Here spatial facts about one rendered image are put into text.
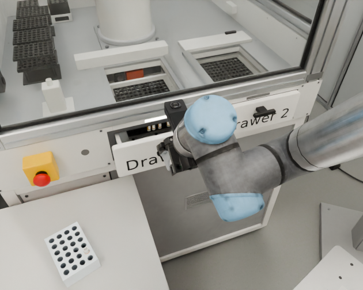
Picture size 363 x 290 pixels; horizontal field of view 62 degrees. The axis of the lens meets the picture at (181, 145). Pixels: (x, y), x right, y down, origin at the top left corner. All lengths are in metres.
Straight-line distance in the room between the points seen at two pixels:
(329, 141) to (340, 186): 1.68
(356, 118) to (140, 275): 0.57
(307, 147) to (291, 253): 1.30
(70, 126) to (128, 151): 0.16
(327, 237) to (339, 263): 0.95
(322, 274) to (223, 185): 0.44
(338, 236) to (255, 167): 1.39
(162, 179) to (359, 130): 0.77
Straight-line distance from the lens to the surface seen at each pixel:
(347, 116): 0.41
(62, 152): 0.87
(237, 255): 1.66
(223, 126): 0.45
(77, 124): 0.81
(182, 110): 0.66
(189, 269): 1.61
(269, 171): 0.49
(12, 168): 0.91
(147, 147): 0.81
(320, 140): 0.45
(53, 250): 0.81
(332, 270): 0.86
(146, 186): 1.07
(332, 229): 1.85
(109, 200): 0.90
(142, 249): 0.81
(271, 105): 1.00
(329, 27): 0.99
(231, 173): 0.46
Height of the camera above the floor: 1.47
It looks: 44 degrees down
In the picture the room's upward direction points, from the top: straight up
